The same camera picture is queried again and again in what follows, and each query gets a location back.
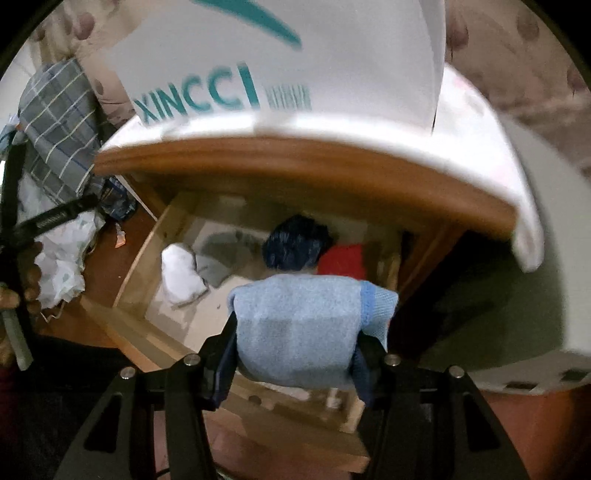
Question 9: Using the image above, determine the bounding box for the wooden nightstand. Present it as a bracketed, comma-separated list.
[92, 136, 518, 361]

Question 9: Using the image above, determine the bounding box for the grey plaid cloth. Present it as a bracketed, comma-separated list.
[18, 58, 109, 204]

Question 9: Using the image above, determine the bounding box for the pale grey cabinet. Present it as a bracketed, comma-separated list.
[416, 115, 591, 398]

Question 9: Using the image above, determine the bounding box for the red underwear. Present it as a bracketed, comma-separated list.
[318, 244, 368, 281]

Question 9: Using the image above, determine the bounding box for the white underwear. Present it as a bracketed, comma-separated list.
[161, 243, 209, 306]

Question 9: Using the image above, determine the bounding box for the wooden drawer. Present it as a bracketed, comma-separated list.
[81, 189, 407, 474]

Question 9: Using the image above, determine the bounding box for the white shoe box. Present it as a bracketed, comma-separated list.
[99, 0, 446, 134]

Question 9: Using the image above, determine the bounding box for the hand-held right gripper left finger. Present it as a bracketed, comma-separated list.
[53, 313, 239, 480]

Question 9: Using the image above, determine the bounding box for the person's left hand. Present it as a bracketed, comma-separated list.
[0, 244, 43, 317]

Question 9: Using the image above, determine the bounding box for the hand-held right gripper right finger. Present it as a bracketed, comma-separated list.
[353, 333, 532, 480]

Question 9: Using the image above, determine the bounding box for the dark patterned cloth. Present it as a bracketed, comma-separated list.
[99, 178, 137, 220]

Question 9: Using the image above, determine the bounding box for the grey underwear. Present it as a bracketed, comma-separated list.
[194, 231, 269, 287]

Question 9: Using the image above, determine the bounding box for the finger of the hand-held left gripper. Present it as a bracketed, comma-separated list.
[13, 193, 100, 241]
[0, 143, 28, 241]

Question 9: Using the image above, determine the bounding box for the light blue underwear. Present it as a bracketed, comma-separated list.
[228, 274, 399, 390]

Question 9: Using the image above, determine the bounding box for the dark blue floral underwear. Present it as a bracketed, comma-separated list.
[262, 215, 334, 273]

